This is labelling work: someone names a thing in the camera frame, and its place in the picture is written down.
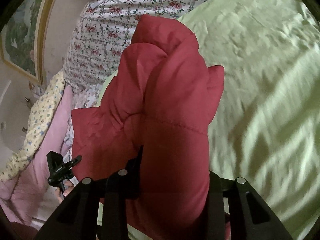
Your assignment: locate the yellow floral quilt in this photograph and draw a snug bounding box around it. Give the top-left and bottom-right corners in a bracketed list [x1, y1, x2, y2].
[0, 71, 67, 183]

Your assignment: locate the light green bed sheet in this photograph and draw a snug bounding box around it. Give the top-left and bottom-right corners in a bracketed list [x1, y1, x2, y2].
[96, 0, 320, 240]

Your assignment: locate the pink blanket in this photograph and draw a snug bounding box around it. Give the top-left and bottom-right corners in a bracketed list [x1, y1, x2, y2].
[0, 85, 75, 225]

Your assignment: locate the rose print quilt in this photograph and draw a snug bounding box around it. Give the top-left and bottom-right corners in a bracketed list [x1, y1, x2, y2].
[62, 0, 250, 98]

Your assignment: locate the red quilted puffer jacket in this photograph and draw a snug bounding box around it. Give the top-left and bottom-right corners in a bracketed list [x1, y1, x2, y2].
[71, 14, 232, 240]

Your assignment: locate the person's left hand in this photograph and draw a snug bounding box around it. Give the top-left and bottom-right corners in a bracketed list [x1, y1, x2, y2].
[55, 179, 75, 203]

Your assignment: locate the gold framed wall picture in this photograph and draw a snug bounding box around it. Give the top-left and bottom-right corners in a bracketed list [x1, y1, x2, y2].
[0, 0, 63, 83]

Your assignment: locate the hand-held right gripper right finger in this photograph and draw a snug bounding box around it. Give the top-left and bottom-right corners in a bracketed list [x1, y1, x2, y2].
[206, 171, 293, 240]

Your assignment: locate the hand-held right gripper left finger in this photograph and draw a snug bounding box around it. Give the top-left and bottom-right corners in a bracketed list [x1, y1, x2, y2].
[34, 145, 145, 240]

